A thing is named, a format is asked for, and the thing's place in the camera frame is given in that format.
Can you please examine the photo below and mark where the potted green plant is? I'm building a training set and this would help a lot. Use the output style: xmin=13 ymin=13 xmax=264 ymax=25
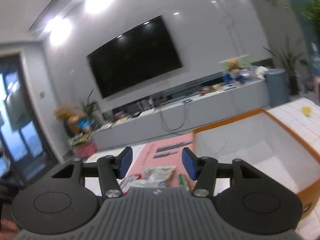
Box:
xmin=264 ymin=34 xmax=314 ymax=95

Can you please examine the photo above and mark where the grey TV console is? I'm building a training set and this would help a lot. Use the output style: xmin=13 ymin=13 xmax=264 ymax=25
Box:
xmin=91 ymin=80 xmax=269 ymax=151

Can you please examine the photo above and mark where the pale green snack bag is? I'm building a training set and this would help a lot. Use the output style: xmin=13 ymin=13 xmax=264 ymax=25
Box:
xmin=131 ymin=166 xmax=176 ymax=188

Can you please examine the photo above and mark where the orange storage box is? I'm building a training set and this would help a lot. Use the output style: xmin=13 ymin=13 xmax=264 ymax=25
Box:
xmin=193 ymin=109 xmax=319 ymax=217

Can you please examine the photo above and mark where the pink printed mat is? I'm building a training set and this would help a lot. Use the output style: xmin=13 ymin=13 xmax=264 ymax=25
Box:
xmin=127 ymin=133 xmax=195 ymax=187

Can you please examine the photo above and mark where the black power cable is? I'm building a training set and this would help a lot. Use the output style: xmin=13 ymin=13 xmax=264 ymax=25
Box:
xmin=158 ymin=102 xmax=190 ymax=133

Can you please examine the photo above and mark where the white wifi router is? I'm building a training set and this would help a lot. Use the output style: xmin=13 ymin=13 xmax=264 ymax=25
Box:
xmin=137 ymin=98 xmax=155 ymax=116

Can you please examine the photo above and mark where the black television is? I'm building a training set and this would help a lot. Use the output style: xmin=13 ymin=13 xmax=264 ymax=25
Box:
xmin=87 ymin=16 xmax=183 ymax=98

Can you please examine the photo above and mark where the grey trash bin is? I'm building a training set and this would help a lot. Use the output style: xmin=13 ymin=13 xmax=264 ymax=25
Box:
xmin=264 ymin=68 xmax=289 ymax=107

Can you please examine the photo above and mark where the orange gourd ornament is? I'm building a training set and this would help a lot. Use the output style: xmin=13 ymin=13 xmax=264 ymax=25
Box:
xmin=54 ymin=105 xmax=85 ymax=138

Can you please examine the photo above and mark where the lemon checkered tablecloth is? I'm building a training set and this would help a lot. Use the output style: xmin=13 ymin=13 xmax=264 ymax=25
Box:
xmin=85 ymin=97 xmax=320 ymax=240

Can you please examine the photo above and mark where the green snack tube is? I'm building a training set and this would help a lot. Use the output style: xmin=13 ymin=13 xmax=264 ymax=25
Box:
xmin=177 ymin=173 xmax=190 ymax=192

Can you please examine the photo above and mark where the teddy bear gift box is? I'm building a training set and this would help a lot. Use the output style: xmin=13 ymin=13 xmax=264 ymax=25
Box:
xmin=220 ymin=55 xmax=251 ymax=84

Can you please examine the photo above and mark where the pink storage basket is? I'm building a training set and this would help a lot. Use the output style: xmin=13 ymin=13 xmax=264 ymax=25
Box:
xmin=73 ymin=142 xmax=97 ymax=159

